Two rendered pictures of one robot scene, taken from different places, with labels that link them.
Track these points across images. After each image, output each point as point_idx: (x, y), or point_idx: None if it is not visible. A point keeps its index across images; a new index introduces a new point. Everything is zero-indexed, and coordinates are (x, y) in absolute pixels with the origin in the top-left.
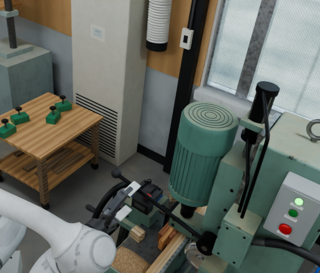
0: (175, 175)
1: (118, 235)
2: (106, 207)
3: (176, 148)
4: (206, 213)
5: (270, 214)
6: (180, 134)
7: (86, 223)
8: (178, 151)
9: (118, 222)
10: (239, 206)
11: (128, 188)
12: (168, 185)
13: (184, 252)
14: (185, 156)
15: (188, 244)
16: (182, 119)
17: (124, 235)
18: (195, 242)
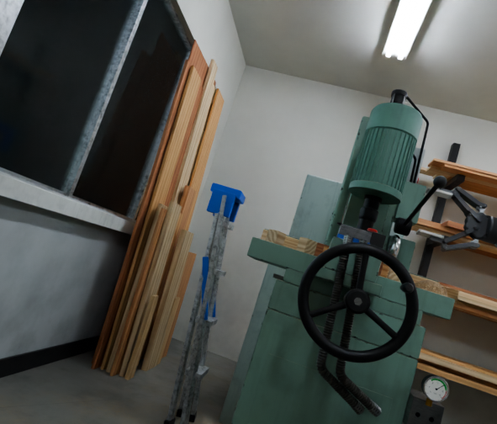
0: (404, 175)
1: (348, 343)
2: (480, 202)
3: (407, 145)
4: (388, 208)
5: (419, 173)
6: (415, 129)
7: None
8: (413, 147)
9: (380, 293)
10: (412, 178)
11: (446, 189)
12: (392, 194)
13: (398, 251)
14: (415, 149)
15: (398, 242)
16: (420, 114)
17: (326, 355)
18: (398, 236)
